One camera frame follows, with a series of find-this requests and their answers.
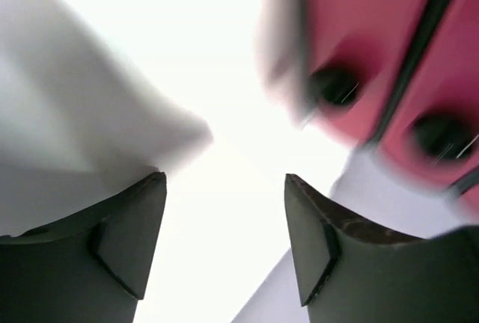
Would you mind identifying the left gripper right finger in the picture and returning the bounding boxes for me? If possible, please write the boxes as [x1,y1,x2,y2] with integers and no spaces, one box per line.
[284,174,478,322]

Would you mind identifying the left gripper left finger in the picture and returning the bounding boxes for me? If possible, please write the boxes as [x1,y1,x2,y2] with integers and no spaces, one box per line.
[1,172,167,322]

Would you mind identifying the pink drawer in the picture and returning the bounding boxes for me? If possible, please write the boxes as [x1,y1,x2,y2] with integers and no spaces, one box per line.
[260,0,428,143]
[379,0,478,186]

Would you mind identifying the black drawer cabinet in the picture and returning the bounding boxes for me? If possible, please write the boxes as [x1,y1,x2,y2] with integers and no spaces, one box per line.
[368,0,478,194]

